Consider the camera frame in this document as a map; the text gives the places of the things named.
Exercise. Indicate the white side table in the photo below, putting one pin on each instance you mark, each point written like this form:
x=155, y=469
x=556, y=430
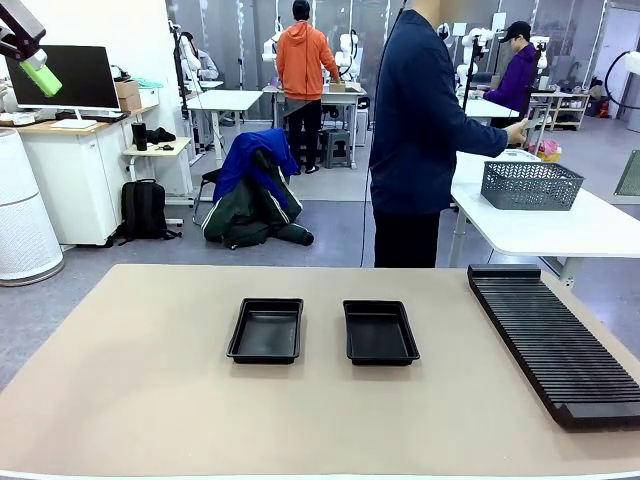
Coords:
x=550, y=230

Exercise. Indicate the person in navy jacket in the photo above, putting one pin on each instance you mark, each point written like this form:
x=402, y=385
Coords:
x=410, y=125

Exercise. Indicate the person's navy right forearm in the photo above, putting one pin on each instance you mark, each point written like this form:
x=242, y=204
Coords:
x=480, y=136

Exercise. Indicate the black backpack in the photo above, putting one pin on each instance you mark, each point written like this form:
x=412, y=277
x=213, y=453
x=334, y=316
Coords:
x=144, y=210

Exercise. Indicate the pink bag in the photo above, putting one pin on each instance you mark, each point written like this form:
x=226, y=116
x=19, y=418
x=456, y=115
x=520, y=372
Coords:
x=548, y=149

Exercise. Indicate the small wooden top side table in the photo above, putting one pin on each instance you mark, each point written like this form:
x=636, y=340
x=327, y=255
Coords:
x=160, y=148

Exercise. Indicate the person's right hand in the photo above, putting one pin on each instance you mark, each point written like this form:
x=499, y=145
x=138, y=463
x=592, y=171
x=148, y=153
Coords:
x=516, y=132

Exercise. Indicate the cardboard box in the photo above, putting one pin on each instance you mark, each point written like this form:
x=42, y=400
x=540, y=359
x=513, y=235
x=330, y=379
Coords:
x=127, y=95

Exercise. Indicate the grey background workbench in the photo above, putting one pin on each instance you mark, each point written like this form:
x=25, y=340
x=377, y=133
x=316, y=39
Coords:
x=350, y=95

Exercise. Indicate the black cloth bundle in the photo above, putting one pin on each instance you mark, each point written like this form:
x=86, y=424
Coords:
x=161, y=136

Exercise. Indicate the black slotted board rack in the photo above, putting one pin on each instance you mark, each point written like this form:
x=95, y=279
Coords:
x=555, y=345

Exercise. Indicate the grey plastic stool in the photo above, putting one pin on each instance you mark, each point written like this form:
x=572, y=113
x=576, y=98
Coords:
x=338, y=147

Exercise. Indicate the grey mesh basket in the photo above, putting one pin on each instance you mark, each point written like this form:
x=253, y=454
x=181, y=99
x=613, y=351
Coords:
x=530, y=186

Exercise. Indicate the person in orange hoodie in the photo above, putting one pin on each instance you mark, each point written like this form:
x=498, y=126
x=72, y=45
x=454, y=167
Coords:
x=302, y=60

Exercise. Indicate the white cabinet with wooden top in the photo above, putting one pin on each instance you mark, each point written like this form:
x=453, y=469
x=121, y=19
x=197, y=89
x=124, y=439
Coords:
x=75, y=165

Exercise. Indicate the black tumbler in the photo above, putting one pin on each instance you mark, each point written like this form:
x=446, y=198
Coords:
x=139, y=136

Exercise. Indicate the black ESD tray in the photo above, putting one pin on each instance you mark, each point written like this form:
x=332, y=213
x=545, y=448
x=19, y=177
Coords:
x=267, y=332
x=380, y=334

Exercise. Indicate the white background desk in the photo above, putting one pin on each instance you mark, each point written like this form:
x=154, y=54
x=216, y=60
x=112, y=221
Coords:
x=222, y=100

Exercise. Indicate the chair with draped jackets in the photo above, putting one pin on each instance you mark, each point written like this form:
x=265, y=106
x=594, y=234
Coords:
x=255, y=195

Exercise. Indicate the seated person in grey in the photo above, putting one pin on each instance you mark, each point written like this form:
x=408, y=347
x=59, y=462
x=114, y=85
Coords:
x=202, y=62

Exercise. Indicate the person in purple hoodie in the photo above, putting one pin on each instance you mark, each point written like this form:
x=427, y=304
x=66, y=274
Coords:
x=517, y=75

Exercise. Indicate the white storage shelf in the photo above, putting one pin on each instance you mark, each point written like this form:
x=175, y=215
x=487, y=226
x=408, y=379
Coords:
x=567, y=107

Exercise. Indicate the black computer monitor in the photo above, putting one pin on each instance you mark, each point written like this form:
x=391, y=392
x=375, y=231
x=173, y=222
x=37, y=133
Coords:
x=75, y=77

